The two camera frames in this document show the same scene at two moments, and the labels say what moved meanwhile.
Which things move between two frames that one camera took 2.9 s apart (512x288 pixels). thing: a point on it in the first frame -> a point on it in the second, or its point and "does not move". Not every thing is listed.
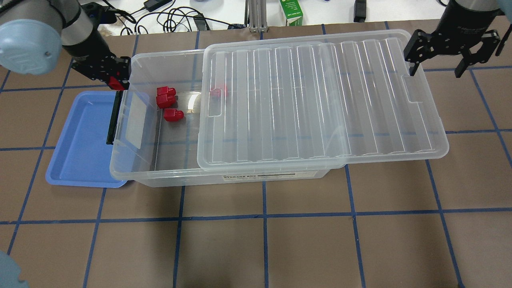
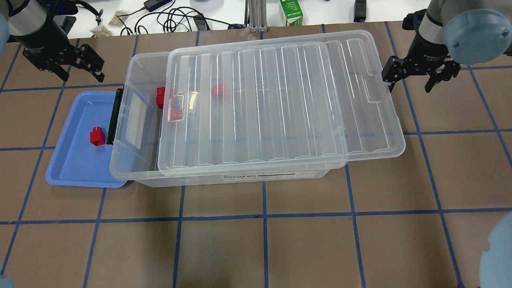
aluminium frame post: [257, 16] does not move
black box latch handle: [113, 125] does not move
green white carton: [293, 12] does not move
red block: [115, 84] -> [97, 136]
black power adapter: [151, 5] does not move
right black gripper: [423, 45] -> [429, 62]
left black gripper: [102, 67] -> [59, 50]
